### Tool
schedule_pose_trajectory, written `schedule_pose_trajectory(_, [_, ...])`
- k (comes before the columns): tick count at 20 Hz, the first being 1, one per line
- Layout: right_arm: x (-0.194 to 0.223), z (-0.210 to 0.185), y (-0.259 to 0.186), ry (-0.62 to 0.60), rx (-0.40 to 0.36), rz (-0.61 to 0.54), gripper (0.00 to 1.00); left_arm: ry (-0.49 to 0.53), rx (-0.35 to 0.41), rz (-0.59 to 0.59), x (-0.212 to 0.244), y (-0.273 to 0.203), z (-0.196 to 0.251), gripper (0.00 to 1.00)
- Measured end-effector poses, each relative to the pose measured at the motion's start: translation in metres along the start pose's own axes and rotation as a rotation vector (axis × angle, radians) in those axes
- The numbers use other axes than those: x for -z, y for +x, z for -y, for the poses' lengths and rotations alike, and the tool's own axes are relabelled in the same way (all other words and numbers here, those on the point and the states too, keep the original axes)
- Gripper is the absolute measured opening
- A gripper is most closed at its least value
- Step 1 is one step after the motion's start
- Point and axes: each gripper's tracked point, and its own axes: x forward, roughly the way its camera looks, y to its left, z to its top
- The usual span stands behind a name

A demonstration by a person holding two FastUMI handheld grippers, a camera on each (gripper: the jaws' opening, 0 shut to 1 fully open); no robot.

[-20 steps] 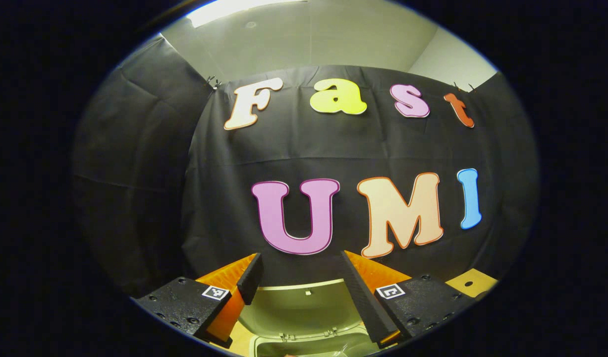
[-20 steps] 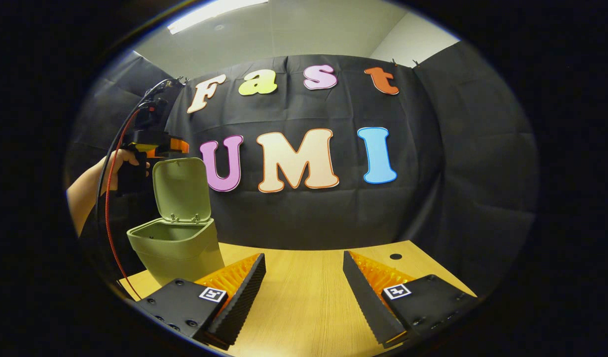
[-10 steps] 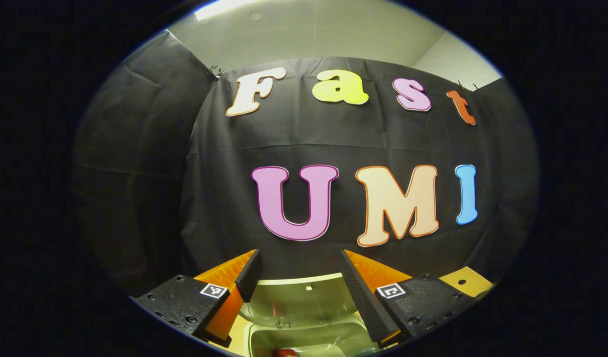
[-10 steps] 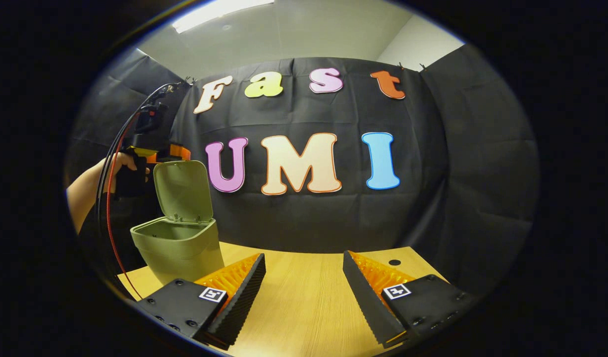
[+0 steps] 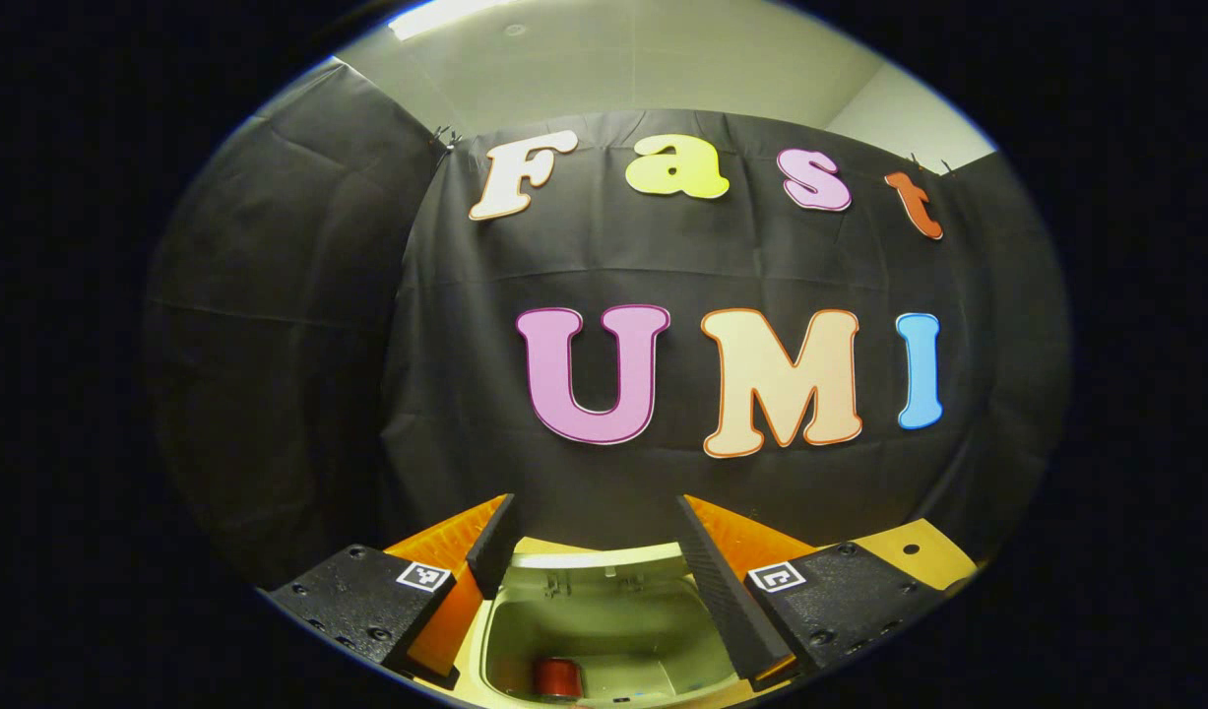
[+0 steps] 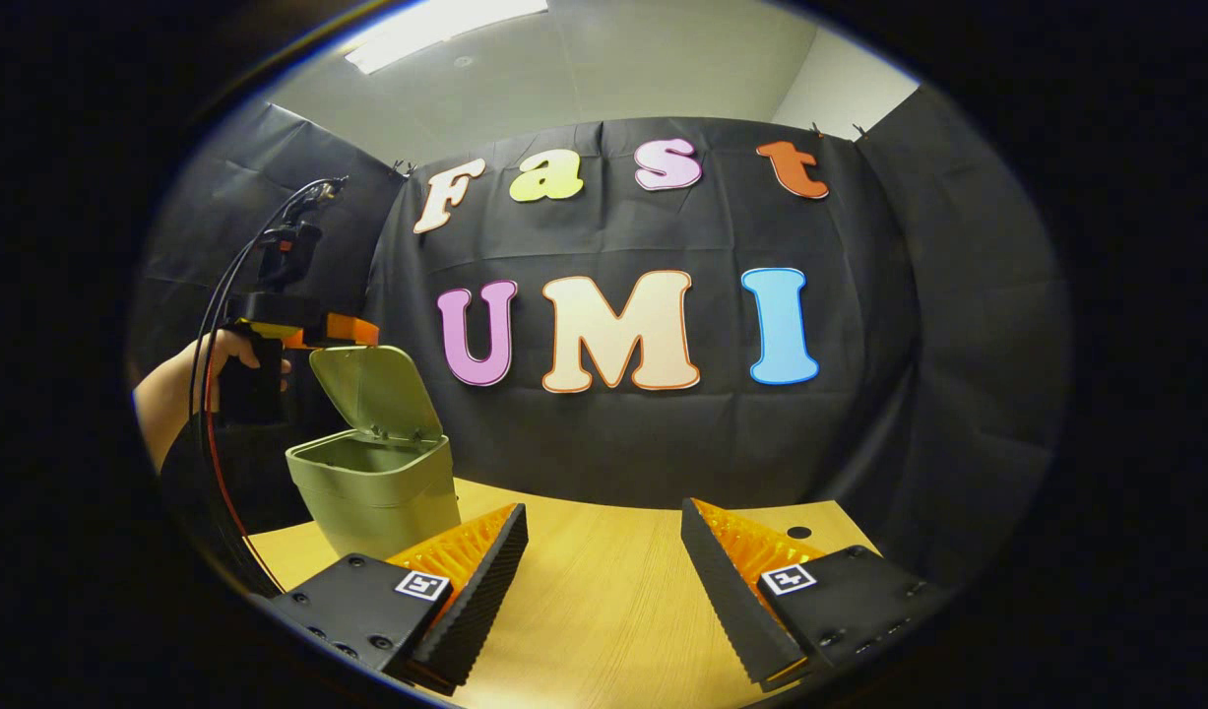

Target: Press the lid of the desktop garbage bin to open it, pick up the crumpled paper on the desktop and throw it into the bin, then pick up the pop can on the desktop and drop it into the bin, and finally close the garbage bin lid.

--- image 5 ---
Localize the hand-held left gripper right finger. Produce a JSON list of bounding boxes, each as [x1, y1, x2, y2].
[[676, 494, 944, 690]]

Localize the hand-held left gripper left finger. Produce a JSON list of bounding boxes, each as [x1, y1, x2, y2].
[[267, 492, 518, 690]]

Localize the green desktop garbage bin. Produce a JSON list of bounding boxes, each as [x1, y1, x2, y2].
[[461, 540, 792, 709]]

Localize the red pop can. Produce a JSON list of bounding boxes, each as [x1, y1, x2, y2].
[[535, 658, 583, 701]]

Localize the wooden desktop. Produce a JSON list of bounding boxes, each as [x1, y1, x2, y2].
[[407, 519, 979, 709]]

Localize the black backdrop cloth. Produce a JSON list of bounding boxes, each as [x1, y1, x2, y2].
[[141, 59, 1072, 592]]

